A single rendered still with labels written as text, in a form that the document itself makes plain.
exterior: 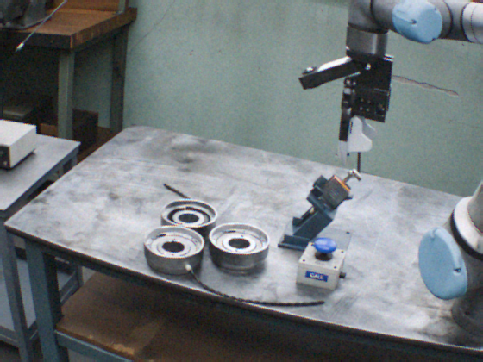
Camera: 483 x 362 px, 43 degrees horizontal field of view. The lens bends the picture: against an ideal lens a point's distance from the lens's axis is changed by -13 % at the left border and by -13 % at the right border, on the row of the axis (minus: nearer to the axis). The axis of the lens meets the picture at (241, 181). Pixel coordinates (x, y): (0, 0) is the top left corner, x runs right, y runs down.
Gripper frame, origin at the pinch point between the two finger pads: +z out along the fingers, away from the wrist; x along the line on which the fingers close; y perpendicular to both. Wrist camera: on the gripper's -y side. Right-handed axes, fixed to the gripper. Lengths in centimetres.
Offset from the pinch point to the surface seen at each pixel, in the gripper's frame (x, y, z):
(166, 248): -17.3, -25.8, 16.9
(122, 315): -9, -40, 43
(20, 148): 22, -89, 26
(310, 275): -16.2, 0.0, 16.0
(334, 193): -1.4, -0.3, 7.5
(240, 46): 150, -66, 26
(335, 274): -16.3, 4.2, 14.8
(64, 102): 101, -123, 44
